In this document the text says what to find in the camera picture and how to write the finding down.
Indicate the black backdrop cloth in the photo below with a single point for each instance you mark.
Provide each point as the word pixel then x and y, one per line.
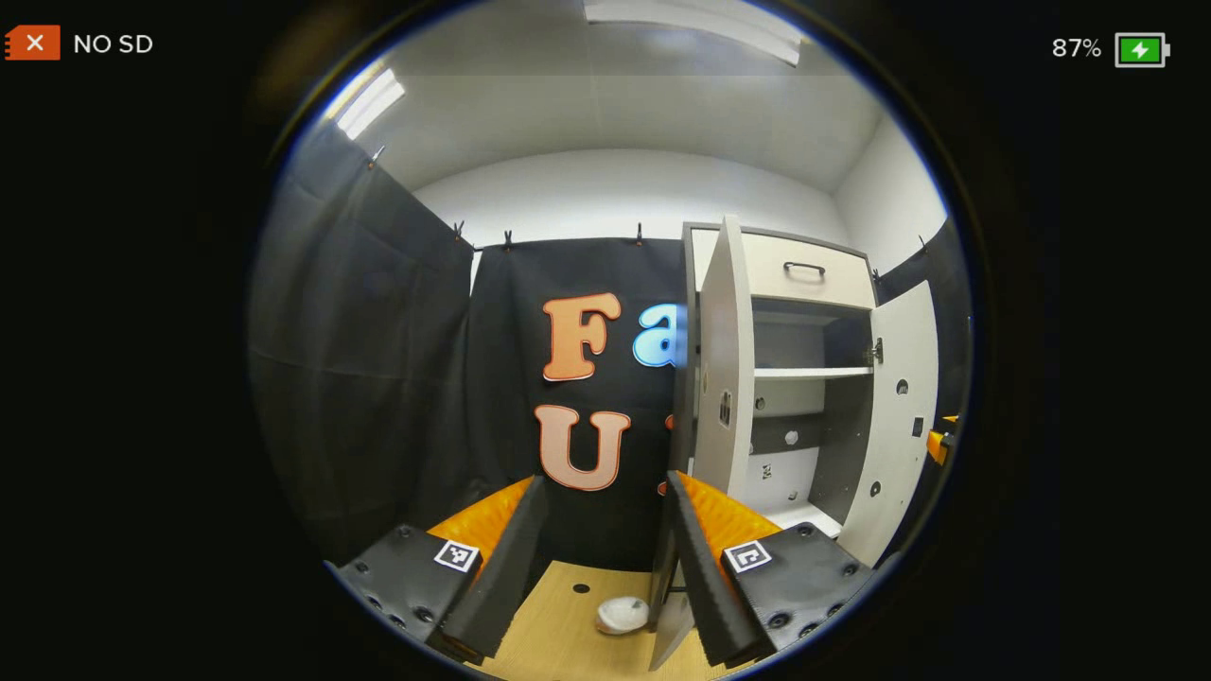
pixel 378 378

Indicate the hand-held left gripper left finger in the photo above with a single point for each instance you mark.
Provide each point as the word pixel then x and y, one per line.
pixel 506 577

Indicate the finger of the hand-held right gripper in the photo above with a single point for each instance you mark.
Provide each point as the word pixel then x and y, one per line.
pixel 938 443

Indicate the beige cabinet drawer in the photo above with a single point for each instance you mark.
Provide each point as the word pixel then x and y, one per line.
pixel 766 270

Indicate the beige double-door shoe cabinet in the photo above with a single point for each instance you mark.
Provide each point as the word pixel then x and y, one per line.
pixel 847 435

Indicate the beige cabinet door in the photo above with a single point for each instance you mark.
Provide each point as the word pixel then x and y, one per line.
pixel 727 359
pixel 894 426

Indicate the white round object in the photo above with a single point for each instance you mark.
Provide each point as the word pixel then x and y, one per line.
pixel 622 615

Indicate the long ceiling light panel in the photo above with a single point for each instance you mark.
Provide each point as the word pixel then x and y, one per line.
pixel 700 24

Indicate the small ceiling light panel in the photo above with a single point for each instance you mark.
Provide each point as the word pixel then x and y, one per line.
pixel 369 102

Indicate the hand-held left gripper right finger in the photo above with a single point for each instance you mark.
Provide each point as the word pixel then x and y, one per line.
pixel 705 586

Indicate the black backdrop clips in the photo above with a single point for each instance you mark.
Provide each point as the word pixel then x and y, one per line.
pixel 507 238

